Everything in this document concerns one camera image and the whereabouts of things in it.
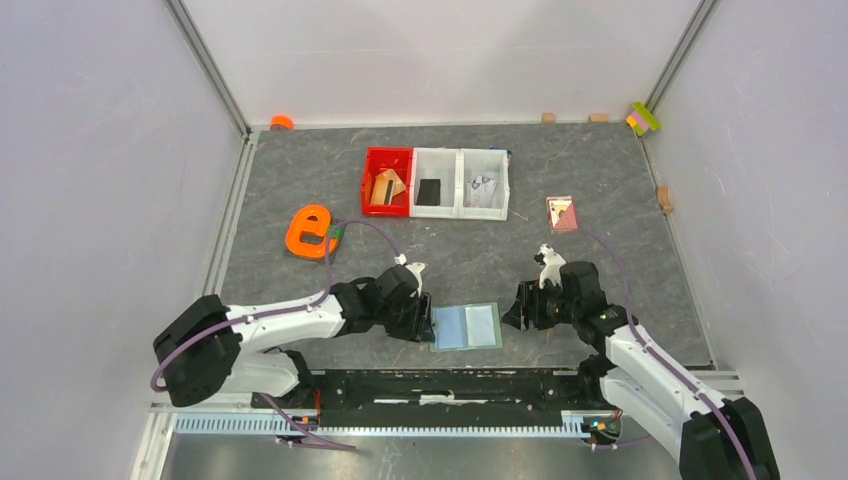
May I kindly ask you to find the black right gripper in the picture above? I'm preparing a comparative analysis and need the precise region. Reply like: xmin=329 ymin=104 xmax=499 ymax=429
xmin=500 ymin=278 xmax=579 ymax=332

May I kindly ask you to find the gold credit card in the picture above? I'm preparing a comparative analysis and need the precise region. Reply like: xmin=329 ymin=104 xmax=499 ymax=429
xmin=370 ymin=169 xmax=397 ymax=205
xmin=392 ymin=169 xmax=406 ymax=199

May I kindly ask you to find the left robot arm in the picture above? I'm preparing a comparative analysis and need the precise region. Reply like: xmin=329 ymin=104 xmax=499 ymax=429
xmin=151 ymin=262 xmax=434 ymax=408

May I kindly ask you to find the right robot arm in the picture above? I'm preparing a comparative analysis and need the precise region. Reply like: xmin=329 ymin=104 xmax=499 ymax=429
xmin=502 ymin=250 xmax=780 ymax=479

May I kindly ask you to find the red playing card box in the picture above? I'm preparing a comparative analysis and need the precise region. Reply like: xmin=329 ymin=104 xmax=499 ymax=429
xmin=546 ymin=196 xmax=579 ymax=233

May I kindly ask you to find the black card in bin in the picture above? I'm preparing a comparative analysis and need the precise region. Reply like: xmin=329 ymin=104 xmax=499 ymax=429
xmin=415 ymin=178 xmax=442 ymax=207

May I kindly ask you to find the green toy brick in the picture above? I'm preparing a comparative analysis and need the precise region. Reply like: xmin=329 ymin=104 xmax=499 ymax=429
xmin=327 ymin=224 xmax=346 ymax=241

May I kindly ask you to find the white bin right compartment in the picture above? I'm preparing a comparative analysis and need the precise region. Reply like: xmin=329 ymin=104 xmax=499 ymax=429
xmin=458 ymin=149 xmax=511 ymax=221

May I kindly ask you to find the white bin compartment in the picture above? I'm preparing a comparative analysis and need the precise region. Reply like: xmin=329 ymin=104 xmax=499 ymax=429
xmin=409 ymin=148 xmax=460 ymax=219
xmin=458 ymin=149 xmax=511 ymax=221

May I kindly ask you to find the orange curved toy track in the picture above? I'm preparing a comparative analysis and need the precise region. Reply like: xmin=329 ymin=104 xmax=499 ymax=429
xmin=285 ymin=204 xmax=339 ymax=261

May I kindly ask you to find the white bin left compartment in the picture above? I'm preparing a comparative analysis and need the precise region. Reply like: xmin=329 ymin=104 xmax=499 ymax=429
xmin=409 ymin=148 xmax=460 ymax=219

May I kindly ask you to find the red plastic bin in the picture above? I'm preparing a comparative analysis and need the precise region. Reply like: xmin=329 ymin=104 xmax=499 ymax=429
xmin=360 ymin=147 xmax=413 ymax=217

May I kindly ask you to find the wooden arch block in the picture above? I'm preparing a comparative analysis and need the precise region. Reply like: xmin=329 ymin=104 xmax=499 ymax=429
xmin=656 ymin=185 xmax=675 ymax=215

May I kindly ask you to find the wooden block right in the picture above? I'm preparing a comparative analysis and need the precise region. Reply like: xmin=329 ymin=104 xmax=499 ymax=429
xmin=588 ymin=113 xmax=610 ymax=123

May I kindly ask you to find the multicolour toy brick stack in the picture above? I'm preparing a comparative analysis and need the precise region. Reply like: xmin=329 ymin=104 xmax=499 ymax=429
xmin=625 ymin=102 xmax=661 ymax=137

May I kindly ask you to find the orange tape roll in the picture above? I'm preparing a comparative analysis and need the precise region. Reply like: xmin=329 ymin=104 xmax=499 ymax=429
xmin=269 ymin=115 xmax=294 ymax=130

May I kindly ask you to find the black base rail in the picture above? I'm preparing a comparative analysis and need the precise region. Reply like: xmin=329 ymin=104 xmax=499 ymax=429
xmin=275 ymin=368 xmax=614 ymax=412

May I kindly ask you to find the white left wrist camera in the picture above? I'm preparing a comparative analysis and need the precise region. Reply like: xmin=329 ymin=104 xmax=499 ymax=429
xmin=394 ymin=254 xmax=426 ymax=285

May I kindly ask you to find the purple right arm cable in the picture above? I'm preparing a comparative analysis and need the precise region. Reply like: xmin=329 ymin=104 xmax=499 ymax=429
xmin=572 ymin=228 xmax=760 ymax=480

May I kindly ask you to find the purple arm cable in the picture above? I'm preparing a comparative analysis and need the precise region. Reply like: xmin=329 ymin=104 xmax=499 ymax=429
xmin=149 ymin=218 xmax=407 ymax=453
xmin=572 ymin=228 xmax=760 ymax=480

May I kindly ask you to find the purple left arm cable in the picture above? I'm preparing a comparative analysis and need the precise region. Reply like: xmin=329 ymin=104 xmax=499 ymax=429
xmin=149 ymin=218 xmax=407 ymax=453

